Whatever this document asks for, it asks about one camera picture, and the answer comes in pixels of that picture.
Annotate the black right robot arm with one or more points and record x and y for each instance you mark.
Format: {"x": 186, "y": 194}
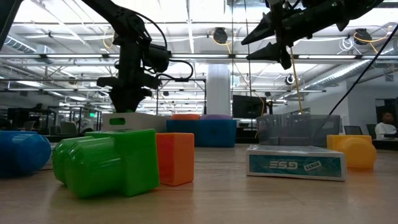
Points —
{"x": 357, "y": 6}

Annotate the blue toy block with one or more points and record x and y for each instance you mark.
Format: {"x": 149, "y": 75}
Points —
{"x": 25, "y": 155}

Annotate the person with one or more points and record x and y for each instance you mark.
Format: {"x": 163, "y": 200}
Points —
{"x": 385, "y": 129}

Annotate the black monitor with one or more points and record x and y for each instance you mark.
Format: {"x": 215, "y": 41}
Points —
{"x": 248, "y": 107}

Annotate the teal plastic bin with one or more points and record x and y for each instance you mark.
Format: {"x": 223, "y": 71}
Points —
{"x": 202, "y": 133}

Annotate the teal printed card deck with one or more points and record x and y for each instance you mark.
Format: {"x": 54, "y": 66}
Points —
{"x": 295, "y": 165}

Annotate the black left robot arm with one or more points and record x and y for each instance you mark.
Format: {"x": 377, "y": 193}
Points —
{"x": 124, "y": 18}

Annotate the grey office chair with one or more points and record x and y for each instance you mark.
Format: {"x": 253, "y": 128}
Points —
{"x": 354, "y": 130}

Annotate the dark grey translucent bin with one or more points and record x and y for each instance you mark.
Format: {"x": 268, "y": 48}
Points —
{"x": 298, "y": 127}

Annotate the orange foam die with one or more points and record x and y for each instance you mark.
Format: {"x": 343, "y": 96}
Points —
{"x": 185, "y": 117}

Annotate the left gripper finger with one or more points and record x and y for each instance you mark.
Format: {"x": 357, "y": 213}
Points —
{"x": 119, "y": 96}
{"x": 138, "y": 93}

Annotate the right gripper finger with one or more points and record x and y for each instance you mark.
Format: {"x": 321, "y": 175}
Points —
{"x": 262, "y": 31}
{"x": 273, "y": 53}

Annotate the purple foam die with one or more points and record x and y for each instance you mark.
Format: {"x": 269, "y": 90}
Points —
{"x": 216, "y": 117}

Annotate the orange toy block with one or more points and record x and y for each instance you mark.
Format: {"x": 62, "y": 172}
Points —
{"x": 175, "y": 158}

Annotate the bright green toy block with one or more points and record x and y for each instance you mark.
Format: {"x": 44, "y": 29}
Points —
{"x": 124, "y": 161}

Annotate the white square pillar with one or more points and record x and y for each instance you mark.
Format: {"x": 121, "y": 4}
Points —
{"x": 219, "y": 90}

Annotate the yellow toy block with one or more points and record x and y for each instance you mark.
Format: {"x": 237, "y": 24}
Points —
{"x": 354, "y": 152}

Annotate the small green toy block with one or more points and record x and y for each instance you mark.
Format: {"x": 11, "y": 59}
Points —
{"x": 117, "y": 121}

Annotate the light grey plastic bin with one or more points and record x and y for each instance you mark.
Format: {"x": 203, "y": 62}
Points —
{"x": 143, "y": 123}

